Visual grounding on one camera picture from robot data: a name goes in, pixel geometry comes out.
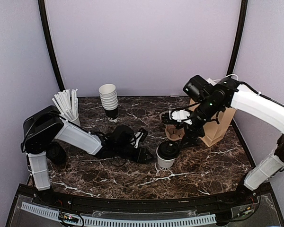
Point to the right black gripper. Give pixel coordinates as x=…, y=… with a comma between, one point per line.
x=188, y=137

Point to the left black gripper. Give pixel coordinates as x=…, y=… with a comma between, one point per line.
x=142, y=154

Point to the white paper coffee cup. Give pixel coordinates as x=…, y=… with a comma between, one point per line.
x=165, y=164

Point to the black coffee cup lid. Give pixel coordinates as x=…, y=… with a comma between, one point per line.
x=168, y=150

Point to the stack of paper cups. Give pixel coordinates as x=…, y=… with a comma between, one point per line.
x=109, y=101

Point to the stack of black lids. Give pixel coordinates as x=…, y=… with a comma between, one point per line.
x=56, y=154

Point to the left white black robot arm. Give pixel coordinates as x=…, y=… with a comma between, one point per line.
x=43, y=129

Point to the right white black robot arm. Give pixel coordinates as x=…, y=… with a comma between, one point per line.
x=248, y=100

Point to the brown paper bag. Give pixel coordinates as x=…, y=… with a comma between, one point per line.
x=228, y=88

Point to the brown pulp cup carrier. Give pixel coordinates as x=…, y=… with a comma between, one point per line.
x=172, y=133

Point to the white cup holding straws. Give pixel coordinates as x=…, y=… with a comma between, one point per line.
x=75, y=120

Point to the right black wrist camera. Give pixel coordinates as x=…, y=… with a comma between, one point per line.
x=197, y=88

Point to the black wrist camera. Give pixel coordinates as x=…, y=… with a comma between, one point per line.
x=197, y=88
x=123, y=134

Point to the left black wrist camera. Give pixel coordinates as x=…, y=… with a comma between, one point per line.
x=123, y=134

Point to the grey slotted cable duct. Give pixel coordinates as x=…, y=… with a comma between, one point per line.
x=117, y=219

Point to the black curved front rail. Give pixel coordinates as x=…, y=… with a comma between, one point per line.
x=83, y=204

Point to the right black frame post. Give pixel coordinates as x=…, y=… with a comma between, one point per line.
x=238, y=36

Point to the black frame post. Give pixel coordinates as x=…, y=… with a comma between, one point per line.
x=49, y=44
x=238, y=36

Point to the left black frame post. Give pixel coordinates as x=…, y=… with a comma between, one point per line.
x=49, y=44

